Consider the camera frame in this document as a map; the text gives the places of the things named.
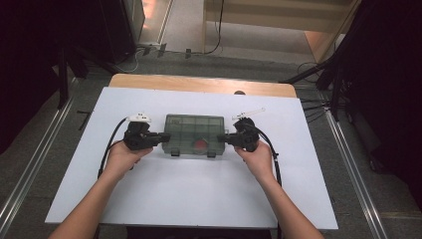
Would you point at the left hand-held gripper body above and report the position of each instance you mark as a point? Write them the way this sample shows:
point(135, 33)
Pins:
point(137, 137)

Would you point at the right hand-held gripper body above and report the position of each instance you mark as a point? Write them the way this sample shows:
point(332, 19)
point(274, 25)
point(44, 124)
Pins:
point(247, 136)

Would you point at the grey transparent organizer box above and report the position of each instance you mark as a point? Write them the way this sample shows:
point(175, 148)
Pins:
point(185, 129)

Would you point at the round red black case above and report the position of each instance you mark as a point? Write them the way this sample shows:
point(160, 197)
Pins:
point(200, 144)

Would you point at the person's left hand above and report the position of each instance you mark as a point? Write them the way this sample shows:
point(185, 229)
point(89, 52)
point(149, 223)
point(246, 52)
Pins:
point(122, 159)

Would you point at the person's right hand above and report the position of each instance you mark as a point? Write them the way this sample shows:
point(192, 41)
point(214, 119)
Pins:
point(258, 162)

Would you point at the small dark round object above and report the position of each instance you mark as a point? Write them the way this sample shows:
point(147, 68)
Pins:
point(239, 93)

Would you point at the white board sheet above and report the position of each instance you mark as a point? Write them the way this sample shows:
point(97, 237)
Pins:
point(192, 189)

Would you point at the wooden table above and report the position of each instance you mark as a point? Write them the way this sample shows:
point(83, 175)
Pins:
point(199, 84)

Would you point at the black metal stand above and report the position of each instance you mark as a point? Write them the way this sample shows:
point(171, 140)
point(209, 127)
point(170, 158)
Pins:
point(335, 83)
point(63, 79)

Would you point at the dark cabinet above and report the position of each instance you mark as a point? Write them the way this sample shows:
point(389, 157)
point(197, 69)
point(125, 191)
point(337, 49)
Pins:
point(116, 30)

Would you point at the light wooden furniture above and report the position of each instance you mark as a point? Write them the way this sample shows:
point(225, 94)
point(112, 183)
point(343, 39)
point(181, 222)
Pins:
point(278, 15)

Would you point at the black curtain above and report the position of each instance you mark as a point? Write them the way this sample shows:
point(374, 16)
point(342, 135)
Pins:
point(391, 83)
point(26, 49)

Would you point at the metal floor rail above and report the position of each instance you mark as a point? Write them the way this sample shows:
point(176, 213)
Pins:
point(33, 166)
point(358, 176)

